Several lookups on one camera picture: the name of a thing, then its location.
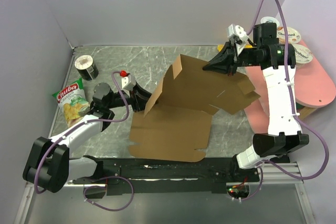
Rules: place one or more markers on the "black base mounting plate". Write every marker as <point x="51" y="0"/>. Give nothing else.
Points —
<point x="212" y="174"/>

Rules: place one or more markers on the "aluminium rail frame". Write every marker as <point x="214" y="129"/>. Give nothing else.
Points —
<point x="237" y="192"/>

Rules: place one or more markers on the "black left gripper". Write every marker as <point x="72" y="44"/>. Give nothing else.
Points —
<point x="138" y="98"/>

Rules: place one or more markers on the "chobani yogurt cup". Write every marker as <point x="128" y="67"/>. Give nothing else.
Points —
<point x="303" y="54"/>
<point x="294" y="36"/>

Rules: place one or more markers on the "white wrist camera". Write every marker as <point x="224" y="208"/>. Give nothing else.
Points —
<point x="128" y="81"/>
<point x="237" y="37"/>

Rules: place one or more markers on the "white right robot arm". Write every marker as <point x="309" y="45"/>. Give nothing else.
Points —
<point x="278" y="65"/>

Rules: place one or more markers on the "purple white yogurt cup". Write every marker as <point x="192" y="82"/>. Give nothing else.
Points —
<point x="268" y="19"/>

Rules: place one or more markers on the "yellow Lays chips bag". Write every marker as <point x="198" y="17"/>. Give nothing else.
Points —
<point x="221" y="48"/>

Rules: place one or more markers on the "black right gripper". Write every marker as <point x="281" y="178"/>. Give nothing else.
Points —
<point x="226" y="61"/>

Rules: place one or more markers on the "pink three-tier shelf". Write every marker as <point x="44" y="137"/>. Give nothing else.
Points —
<point x="313" y="88"/>

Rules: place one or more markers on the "Chobani yogurt cup front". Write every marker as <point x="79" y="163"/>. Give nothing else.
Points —
<point x="303" y="54"/>

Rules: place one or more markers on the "Chobani yogurt cup rear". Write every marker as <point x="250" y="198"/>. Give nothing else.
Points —
<point x="294" y="36"/>

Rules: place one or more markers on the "brown cardboard box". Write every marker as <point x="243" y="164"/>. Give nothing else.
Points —
<point x="176" y="122"/>

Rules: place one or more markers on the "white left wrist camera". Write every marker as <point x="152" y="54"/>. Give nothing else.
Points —
<point x="128" y="81"/>

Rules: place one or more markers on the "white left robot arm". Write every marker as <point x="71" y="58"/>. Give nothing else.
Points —
<point x="49" y="164"/>

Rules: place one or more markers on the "green Chuba chips bag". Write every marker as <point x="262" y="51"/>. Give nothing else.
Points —
<point x="72" y="102"/>

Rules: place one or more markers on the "black can white lid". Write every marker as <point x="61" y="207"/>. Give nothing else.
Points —
<point x="86" y="67"/>

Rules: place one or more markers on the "green can lower shelf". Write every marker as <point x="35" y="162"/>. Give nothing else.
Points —
<point x="299" y="106"/>

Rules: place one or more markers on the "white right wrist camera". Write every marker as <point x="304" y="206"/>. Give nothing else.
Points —
<point x="237" y="37"/>

